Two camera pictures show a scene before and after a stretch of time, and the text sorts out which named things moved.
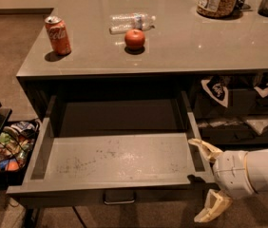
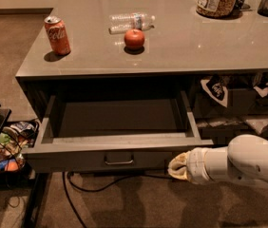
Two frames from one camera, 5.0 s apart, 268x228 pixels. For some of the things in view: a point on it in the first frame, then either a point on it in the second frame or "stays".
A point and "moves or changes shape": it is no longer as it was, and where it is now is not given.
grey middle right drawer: x=244 y=136 stays
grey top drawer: x=115 y=148 moves or changes shape
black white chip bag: x=217 y=87 stays
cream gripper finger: x=209 y=151 -> x=179 y=161
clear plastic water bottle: x=120 y=23 stays
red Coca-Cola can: x=59 y=35 stays
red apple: x=135 y=39 stays
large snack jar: x=218 y=1 stays
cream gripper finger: x=217 y=202 -> x=180 y=173
